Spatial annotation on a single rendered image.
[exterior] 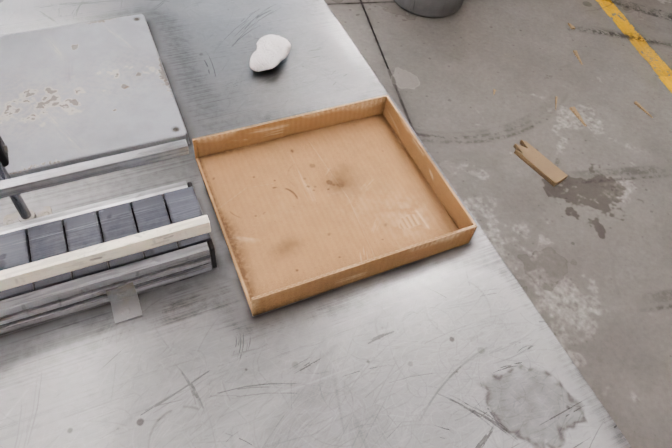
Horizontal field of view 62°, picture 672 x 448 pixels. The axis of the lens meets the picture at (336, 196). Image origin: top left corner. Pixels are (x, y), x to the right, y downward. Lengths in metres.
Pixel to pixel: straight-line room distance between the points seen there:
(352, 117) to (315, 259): 0.26
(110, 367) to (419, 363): 0.34
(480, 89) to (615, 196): 0.65
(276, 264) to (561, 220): 1.43
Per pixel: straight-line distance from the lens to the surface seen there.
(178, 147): 0.65
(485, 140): 2.14
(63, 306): 0.70
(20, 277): 0.66
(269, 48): 0.95
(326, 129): 0.85
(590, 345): 1.80
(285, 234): 0.73
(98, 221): 0.71
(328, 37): 1.03
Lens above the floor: 1.44
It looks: 52 degrees down
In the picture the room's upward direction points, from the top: 9 degrees clockwise
